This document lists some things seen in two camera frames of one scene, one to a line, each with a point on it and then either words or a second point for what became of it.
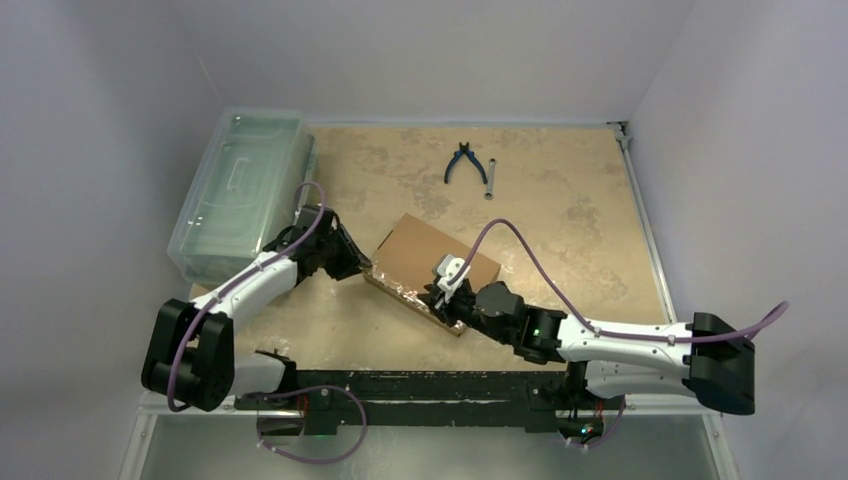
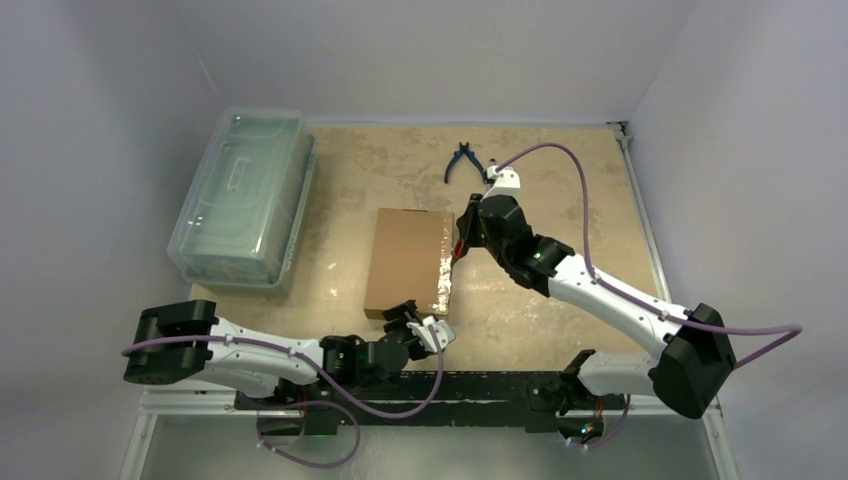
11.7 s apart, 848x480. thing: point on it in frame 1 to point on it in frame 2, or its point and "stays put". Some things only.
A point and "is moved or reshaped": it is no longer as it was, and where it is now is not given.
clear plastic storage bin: [253, 174] stays put
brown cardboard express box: [404, 260] is moved or reshaped
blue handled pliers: [458, 155] stays put
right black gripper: [440, 304] to [473, 216]
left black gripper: [351, 260] to [398, 317]
